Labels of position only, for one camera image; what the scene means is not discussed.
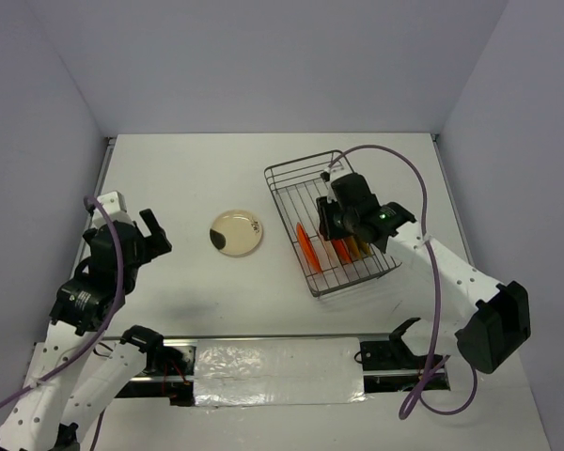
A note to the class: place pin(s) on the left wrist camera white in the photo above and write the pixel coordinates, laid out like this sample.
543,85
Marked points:
114,205

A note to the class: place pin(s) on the orange plate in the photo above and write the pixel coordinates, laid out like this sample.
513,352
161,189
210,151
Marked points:
342,251
307,248

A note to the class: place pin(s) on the orange plate middle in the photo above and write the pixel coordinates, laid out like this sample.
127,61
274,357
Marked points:
342,251

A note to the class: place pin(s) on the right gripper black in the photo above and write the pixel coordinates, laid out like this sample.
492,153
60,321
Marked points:
327,229

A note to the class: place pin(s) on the wire dish rack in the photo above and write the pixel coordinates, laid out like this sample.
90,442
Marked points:
295,185

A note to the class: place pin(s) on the cream plate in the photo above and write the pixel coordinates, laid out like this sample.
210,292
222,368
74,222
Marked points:
329,248
236,233

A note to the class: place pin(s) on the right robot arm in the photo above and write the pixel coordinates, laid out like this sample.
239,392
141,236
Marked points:
496,315

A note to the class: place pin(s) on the silver tape sheet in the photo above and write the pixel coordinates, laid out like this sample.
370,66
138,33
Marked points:
276,372

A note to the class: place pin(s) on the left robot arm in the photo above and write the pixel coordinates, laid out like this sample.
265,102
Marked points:
55,409

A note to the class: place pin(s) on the orange plate front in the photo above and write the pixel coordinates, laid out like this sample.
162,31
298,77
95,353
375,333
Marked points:
307,248

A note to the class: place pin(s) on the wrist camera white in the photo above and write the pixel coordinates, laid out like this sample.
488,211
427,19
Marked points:
334,172
114,205

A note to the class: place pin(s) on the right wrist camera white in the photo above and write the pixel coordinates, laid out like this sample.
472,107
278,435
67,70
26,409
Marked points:
334,172

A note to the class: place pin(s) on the mustard plate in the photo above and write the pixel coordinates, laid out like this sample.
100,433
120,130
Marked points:
353,248
363,248

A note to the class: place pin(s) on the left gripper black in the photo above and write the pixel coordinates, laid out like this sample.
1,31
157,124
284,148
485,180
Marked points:
157,243

